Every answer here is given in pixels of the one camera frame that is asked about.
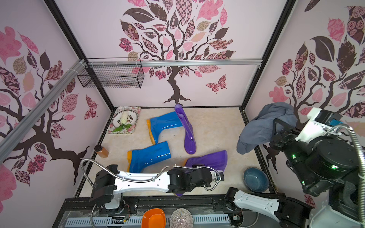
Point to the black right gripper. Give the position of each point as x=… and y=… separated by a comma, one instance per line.
x=281, y=138

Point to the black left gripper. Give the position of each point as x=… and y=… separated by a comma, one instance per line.
x=206, y=185

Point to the grey cloth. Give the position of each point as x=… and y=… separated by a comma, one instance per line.
x=260, y=129

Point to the purple boot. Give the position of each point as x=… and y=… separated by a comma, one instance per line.
x=189, y=140
x=217, y=160

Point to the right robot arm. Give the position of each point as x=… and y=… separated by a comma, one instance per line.
x=288, y=212

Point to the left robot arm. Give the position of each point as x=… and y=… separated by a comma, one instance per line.
x=110, y=183

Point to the left flexible metal conduit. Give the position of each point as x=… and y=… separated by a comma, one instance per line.
x=125, y=182

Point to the flexible metal conduit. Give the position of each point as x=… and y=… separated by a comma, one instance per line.
x=125, y=182
x=339, y=161

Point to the right flexible metal conduit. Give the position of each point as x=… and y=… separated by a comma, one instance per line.
x=339, y=161

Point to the orange plastic bowl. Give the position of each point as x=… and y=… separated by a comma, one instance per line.
x=154, y=218

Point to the blue boot near left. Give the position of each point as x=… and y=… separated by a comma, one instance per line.
x=142, y=158

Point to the blue boot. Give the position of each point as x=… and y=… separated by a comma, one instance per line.
x=142, y=158
x=157, y=124

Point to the blue ceramic bowl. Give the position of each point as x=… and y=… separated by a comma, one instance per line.
x=256, y=180

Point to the blue boot far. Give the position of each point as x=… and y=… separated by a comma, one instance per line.
x=157, y=124

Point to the patterned plate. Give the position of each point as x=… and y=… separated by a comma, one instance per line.
x=133, y=116

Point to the floral tray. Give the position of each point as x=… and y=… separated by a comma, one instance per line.
x=132, y=128

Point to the brown bottle black cap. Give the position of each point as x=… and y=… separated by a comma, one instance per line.
x=101, y=151

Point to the white flower with leaves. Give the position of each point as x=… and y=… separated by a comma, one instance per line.
x=121, y=121

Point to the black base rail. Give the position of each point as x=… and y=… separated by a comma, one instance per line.
x=136, y=204

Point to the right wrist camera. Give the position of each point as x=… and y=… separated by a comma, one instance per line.
x=320, y=121

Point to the aluminium rail back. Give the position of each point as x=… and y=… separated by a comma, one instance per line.
x=176, y=63

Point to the aluminium rail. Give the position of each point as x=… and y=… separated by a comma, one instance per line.
x=15, y=136
x=176, y=63

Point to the black wire basket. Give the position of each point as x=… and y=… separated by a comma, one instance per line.
x=112, y=73

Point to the aluminium rail left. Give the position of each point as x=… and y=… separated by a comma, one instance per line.
x=15, y=136

